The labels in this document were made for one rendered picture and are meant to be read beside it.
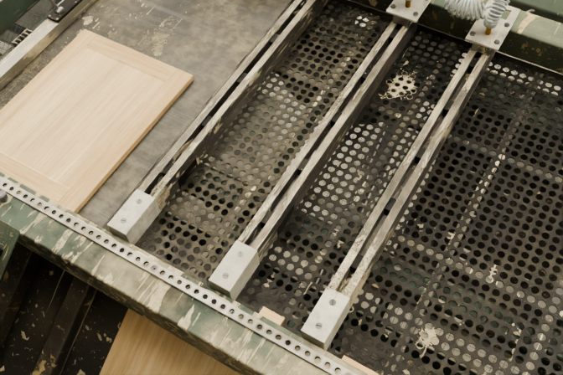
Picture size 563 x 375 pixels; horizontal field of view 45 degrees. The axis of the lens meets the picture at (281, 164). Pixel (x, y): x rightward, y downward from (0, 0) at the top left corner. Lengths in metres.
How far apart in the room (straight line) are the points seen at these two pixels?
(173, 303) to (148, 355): 0.34
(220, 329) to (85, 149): 0.70
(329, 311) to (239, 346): 0.22
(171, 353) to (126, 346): 0.14
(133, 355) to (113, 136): 0.62
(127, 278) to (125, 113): 0.56
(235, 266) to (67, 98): 0.81
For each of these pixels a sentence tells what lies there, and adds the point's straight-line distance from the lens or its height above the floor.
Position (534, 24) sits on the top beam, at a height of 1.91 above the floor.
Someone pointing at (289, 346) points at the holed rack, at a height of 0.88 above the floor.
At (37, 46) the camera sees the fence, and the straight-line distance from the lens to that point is 2.34.
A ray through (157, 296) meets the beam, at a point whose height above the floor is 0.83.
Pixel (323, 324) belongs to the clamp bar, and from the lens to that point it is 1.59.
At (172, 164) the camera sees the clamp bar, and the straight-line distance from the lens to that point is 1.86.
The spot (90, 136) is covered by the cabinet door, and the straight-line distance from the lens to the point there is 2.05.
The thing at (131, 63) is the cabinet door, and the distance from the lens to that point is 2.20.
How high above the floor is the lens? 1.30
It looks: 2 degrees down
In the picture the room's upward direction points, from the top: 24 degrees clockwise
